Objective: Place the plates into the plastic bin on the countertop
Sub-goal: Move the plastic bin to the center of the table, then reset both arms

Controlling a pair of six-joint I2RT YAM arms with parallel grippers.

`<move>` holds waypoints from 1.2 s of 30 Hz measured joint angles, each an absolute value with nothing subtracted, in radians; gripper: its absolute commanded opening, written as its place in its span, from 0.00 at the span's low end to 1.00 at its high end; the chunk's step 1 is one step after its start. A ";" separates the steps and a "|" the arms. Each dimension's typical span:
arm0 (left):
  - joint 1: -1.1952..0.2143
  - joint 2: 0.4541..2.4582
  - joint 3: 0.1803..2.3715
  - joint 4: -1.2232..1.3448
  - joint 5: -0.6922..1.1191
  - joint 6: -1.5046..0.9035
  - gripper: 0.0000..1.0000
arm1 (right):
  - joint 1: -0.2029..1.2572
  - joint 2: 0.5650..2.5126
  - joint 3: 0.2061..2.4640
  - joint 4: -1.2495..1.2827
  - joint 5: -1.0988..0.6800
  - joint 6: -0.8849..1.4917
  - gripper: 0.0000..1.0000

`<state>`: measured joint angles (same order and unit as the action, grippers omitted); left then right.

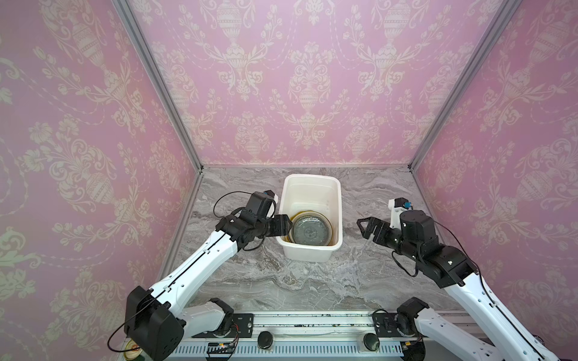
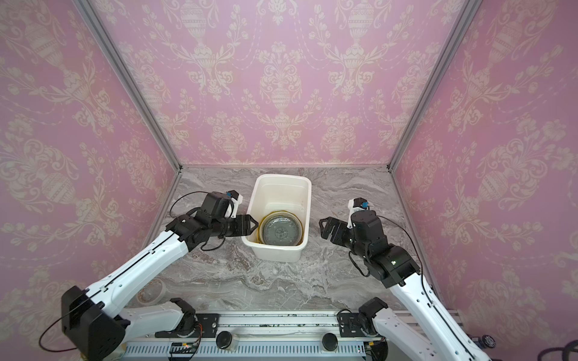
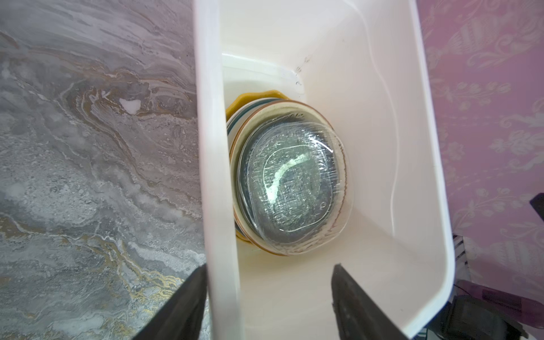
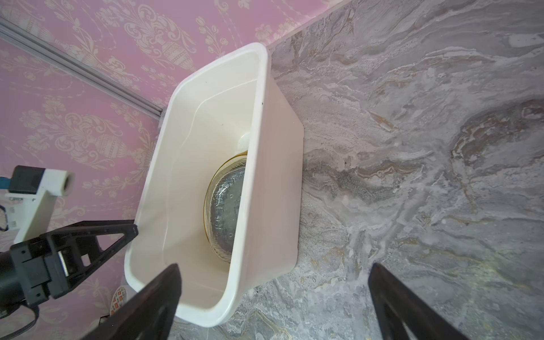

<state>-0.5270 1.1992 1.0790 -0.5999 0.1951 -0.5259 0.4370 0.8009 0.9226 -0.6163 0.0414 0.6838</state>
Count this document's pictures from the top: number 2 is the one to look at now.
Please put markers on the left jar black lid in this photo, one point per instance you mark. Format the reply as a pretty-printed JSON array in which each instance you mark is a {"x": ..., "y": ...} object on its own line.
[{"x": 227, "y": 341}]

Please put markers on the purple drink bottle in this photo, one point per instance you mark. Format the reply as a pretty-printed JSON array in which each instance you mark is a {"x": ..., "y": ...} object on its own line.
[{"x": 484, "y": 342}]

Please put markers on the right jar black lid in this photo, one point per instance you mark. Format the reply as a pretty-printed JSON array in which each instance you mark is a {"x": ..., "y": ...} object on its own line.
[{"x": 329, "y": 342}]

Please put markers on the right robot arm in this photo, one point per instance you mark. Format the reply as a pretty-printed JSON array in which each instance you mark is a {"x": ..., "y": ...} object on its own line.
[{"x": 440, "y": 336}]

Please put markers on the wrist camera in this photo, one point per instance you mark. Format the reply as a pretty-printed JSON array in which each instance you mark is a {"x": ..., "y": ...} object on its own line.
[
  {"x": 355, "y": 205},
  {"x": 235, "y": 201}
]

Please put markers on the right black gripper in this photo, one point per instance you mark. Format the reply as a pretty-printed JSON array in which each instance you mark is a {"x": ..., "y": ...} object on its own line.
[{"x": 334, "y": 223}]

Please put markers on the jar black lid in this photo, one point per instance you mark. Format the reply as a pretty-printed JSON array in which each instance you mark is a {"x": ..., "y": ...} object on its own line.
[
  {"x": 329, "y": 342},
  {"x": 227, "y": 341}
]

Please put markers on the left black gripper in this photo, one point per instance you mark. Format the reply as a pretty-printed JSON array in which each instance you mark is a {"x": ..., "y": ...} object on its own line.
[{"x": 245, "y": 226}]

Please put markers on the white slotted cable duct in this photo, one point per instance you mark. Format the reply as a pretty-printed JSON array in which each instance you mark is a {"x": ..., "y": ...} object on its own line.
[{"x": 245, "y": 350}]

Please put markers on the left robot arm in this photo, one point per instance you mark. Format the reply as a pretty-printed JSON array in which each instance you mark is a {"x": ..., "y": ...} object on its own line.
[{"x": 112, "y": 293}]

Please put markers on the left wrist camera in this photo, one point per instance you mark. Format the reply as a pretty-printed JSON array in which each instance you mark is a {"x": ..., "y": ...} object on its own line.
[{"x": 235, "y": 201}]

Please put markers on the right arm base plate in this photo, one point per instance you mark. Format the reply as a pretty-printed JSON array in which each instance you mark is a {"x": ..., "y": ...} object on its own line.
[{"x": 352, "y": 325}]

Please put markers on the white plastic bin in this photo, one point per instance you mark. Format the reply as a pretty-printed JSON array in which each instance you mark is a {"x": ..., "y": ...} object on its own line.
[{"x": 279, "y": 192}]

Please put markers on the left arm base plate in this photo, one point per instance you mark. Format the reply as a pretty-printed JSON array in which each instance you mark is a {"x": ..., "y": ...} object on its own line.
[{"x": 203, "y": 326}]

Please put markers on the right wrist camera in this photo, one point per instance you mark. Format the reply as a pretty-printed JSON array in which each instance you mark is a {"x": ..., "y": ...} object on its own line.
[{"x": 355, "y": 205}]

